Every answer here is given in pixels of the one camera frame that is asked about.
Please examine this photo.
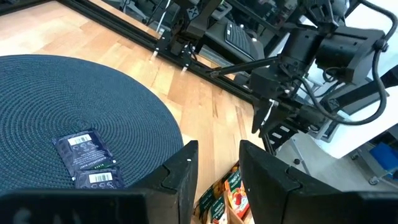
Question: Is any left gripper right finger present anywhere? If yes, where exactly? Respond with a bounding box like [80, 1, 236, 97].
[238, 139, 341, 224]

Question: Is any blackcurrant burst tea packet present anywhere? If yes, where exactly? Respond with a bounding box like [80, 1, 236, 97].
[73, 167, 126, 190]
[52, 128, 118, 178]

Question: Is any black laptop keyboard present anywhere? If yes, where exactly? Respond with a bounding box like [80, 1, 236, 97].
[224, 21, 256, 60]

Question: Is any grey metal rack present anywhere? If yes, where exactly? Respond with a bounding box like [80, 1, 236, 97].
[349, 144, 398, 187]

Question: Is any white table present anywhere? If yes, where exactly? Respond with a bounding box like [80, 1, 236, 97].
[307, 0, 398, 159]

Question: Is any wooden tea organiser box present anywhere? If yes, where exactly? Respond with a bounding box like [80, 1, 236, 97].
[190, 161, 255, 224]

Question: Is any blue storage bin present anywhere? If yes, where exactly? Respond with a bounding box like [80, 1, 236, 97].
[369, 141, 398, 179]

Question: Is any round dark blue woven placemat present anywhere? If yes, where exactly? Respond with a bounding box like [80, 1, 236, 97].
[0, 54, 184, 192]

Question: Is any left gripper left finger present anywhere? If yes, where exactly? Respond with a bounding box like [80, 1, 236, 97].
[130, 139, 199, 224]

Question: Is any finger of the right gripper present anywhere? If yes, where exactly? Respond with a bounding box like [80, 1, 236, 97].
[209, 57, 280, 78]
[251, 98, 274, 134]

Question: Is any vanilla tea packet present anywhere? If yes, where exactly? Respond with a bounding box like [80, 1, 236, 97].
[198, 179, 228, 224]

